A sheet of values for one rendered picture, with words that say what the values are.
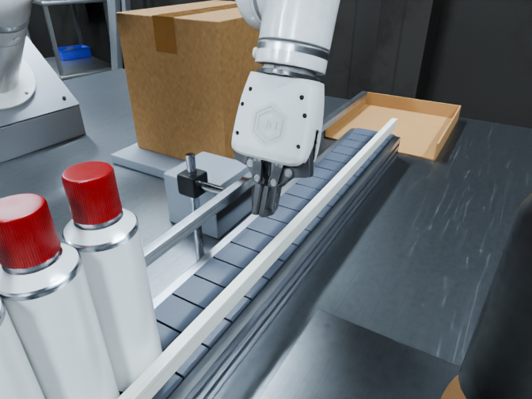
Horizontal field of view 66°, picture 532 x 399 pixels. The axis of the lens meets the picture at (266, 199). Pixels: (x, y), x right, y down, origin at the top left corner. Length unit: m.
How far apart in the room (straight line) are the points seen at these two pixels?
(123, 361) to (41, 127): 0.77
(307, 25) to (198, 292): 0.32
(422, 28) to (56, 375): 2.55
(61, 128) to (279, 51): 0.72
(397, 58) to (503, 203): 1.99
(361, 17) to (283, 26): 2.54
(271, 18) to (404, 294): 0.37
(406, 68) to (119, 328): 2.53
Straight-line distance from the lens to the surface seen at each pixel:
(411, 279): 0.60
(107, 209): 0.30
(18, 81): 1.09
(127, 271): 0.32
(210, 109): 0.77
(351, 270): 0.60
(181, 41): 0.78
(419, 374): 0.43
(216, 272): 0.51
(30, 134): 1.06
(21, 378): 0.30
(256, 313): 0.47
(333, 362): 0.42
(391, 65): 2.77
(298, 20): 0.48
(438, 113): 1.24
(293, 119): 0.47
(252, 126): 0.49
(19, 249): 0.27
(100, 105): 1.34
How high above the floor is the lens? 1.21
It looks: 30 degrees down
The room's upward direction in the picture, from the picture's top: straight up
